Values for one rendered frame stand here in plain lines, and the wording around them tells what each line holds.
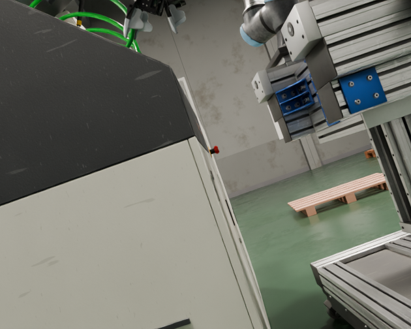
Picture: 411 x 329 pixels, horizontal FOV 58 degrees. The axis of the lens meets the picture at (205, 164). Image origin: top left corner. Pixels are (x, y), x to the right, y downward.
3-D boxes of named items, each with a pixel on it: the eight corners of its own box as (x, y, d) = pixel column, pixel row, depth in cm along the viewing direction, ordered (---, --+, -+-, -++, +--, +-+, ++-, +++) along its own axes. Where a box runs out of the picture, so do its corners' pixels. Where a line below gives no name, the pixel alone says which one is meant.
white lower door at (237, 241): (305, 439, 78) (199, 138, 81) (295, 442, 78) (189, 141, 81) (269, 318, 143) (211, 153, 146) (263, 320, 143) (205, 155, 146)
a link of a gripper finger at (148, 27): (147, 44, 120) (152, 16, 115) (130, 38, 120) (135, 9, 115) (151, 42, 122) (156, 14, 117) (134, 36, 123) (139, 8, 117)
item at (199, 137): (196, 137, 83) (173, 70, 83) (178, 144, 83) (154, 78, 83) (209, 152, 145) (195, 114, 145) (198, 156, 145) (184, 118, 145)
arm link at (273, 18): (291, 16, 130) (278, -19, 131) (265, 36, 141) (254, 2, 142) (312, 15, 137) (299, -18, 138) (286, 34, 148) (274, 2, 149)
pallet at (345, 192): (378, 181, 438) (374, 172, 439) (410, 183, 361) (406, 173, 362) (288, 211, 445) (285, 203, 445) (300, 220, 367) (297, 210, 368)
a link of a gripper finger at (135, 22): (136, 40, 110) (149, 11, 110) (119, 32, 110) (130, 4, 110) (139, 43, 113) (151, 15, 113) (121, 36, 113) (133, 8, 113)
